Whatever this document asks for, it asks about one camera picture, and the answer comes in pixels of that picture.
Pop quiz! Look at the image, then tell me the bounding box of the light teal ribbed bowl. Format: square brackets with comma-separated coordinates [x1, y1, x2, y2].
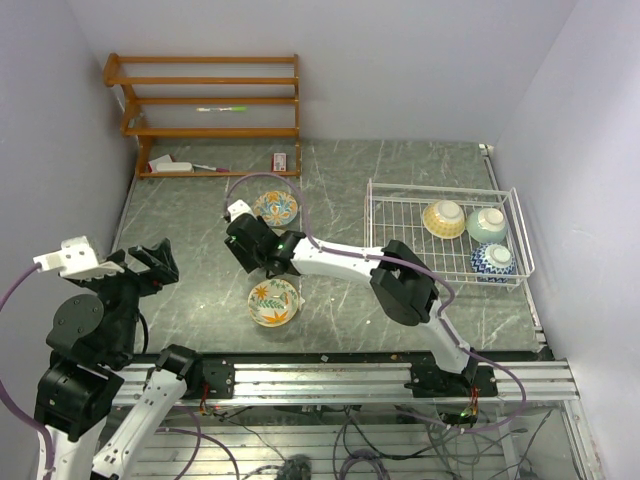
[466, 207, 507, 244]

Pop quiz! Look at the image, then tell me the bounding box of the red white small box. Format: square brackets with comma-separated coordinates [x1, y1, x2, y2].
[271, 152, 287, 173]

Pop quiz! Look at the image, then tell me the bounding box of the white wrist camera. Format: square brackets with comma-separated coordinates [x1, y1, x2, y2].
[224, 200, 253, 223]
[33, 236, 124, 281]

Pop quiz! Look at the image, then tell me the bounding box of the white wire dish rack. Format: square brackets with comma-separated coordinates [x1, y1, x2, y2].
[365, 181, 535, 288]

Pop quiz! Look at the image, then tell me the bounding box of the green fern orange flower bowl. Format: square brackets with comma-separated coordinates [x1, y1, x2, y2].
[247, 278, 303, 328]

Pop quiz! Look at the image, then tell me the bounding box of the green white marker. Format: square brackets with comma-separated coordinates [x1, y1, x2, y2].
[196, 106, 247, 113]

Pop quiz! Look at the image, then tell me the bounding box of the wooden shelf rack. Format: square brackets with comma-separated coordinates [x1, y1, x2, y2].
[102, 52, 302, 179]

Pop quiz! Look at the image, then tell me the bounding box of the white plastic case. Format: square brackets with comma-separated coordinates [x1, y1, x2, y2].
[157, 162, 194, 174]

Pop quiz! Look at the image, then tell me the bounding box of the yellow sun pattern bowl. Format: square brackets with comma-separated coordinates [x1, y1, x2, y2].
[422, 200, 466, 239]

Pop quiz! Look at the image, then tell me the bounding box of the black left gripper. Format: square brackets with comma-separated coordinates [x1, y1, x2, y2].
[75, 235, 176, 360]

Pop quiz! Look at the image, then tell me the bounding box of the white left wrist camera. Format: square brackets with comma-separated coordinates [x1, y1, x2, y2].
[33, 236, 124, 281]

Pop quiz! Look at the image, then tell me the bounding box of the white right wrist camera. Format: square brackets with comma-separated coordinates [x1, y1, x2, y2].
[224, 200, 253, 223]

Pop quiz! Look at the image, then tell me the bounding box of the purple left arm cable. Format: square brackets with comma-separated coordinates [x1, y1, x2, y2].
[0, 263, 56, 476]

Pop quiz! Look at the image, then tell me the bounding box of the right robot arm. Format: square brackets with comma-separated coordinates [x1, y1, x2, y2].
[225, 213, 497, 398]

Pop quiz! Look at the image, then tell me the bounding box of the aluminium mounting rail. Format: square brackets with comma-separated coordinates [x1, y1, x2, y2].
[49, 360, 581, 405]

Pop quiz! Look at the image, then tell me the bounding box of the blue orange floral bowl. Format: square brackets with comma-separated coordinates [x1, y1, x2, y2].
[252, 190, 298, 227]

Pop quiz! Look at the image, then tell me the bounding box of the red geometric pattern bowl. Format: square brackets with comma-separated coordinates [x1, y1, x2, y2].
[470, 243, 516, 280]

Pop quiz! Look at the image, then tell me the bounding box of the red white flat box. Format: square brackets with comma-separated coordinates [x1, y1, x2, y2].
[147, 154, 174, 173]

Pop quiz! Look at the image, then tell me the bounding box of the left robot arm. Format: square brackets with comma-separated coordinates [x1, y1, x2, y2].
[33, 236, 235, 479]

